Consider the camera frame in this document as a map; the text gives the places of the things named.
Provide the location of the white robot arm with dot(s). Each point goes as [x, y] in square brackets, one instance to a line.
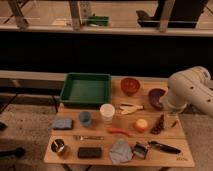
[189, 87]

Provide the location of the red bowl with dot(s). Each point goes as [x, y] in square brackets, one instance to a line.
[130, 86]

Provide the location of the purple bowl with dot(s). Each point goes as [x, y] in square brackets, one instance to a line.
[154, 96]

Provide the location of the green plastic tray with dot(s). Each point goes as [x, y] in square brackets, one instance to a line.
[86, 89]

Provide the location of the white paper cup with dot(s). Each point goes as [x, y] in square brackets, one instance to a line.
[107, 112]

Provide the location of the blue plastic cup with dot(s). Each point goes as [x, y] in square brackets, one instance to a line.
[85, 118]

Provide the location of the orange carrot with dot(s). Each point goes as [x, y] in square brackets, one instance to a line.
[118, 130]

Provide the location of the orange yellow fruit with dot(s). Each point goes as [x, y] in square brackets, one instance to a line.
[141, 125]

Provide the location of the blue sponge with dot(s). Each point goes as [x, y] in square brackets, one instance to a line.
[63, 124]

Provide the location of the green box on shelf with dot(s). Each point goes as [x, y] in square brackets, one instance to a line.
[97, 20]

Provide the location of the dark red chili strip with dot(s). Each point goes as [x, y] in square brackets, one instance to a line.
[159, 126]

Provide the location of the grey crumpled cloth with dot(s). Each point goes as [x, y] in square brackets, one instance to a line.
[120, 152]

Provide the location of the black rectangular sponge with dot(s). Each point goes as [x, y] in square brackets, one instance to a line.
[89, 152]

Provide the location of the black metal clip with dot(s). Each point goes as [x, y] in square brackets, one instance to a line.
[140, 150]

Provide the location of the small metal cup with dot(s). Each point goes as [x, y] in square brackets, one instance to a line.
[58, 146]

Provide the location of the black object on shelf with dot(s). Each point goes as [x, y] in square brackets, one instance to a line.
[185, 14]

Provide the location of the black handled peeler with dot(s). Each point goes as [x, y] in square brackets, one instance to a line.
[164, 148]

